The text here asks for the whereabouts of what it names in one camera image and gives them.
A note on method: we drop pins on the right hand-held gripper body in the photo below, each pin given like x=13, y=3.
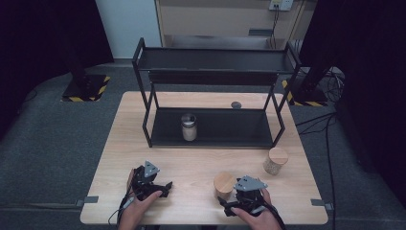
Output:
x=249, y=198

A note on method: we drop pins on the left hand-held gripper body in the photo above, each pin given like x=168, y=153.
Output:
x=145, y=183

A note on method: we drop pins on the brown-filled jar with wooden lid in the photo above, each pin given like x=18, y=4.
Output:
x=223, y=183

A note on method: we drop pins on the grain-filled jar with wooden lid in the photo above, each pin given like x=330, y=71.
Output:
x=277, y=158

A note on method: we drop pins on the glass jar with metal lid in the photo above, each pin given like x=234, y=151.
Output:
x=189, y=129

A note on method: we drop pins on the black metal shelf rack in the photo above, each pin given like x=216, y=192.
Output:
x=210, y=127

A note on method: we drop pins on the person's right hand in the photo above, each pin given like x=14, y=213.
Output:
x=258, y=220

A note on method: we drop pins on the person's left hand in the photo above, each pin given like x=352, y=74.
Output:
x=137, y=211

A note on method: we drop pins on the grey round table grommet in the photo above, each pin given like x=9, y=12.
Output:
x=236, y=105

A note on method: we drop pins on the black stand with striped base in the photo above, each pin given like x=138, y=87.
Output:
x=308, y=91
x=84, y=87

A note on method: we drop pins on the dark curtain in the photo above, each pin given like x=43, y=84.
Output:
x=38, y=38
x=367, y=80

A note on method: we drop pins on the grey table edge bracket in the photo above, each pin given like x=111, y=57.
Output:
x=87, y=200
x=319, y=202

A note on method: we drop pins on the white wall power socket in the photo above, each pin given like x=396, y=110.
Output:
x=281, y=4

